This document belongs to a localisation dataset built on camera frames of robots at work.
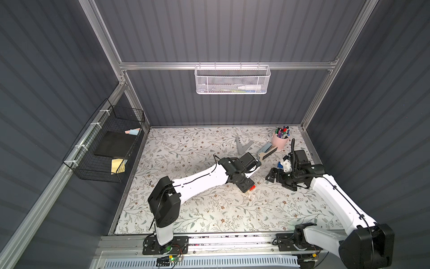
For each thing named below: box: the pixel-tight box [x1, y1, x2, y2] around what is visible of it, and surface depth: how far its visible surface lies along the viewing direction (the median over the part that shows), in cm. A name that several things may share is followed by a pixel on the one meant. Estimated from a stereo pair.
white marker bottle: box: [237, 84, 262, 91], surface depth 93 cm
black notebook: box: [94, 130, 138, 159], surface depth 73 cm
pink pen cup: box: [271, 125, 291, 150], surface depth 103 cm
